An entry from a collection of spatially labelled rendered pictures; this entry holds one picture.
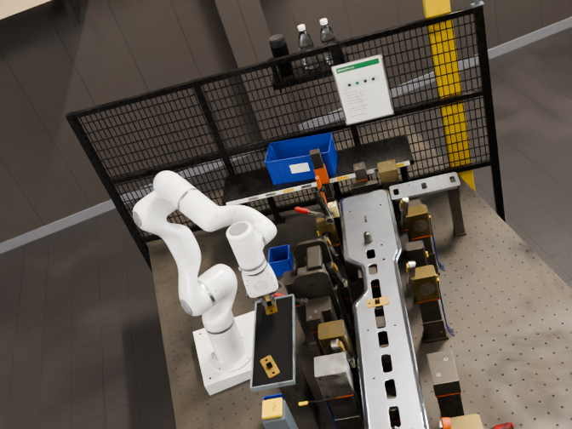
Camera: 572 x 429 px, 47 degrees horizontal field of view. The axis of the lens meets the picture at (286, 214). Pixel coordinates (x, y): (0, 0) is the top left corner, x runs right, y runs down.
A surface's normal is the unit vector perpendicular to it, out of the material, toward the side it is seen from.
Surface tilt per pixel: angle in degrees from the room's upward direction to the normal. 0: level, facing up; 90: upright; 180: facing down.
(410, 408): 0
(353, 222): 0
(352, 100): 90
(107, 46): 90
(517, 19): 90
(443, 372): 0
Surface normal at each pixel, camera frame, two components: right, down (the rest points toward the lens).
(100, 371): -0.28, -0.76
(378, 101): 0.00, 0.62
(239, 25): 0.26, 0.53
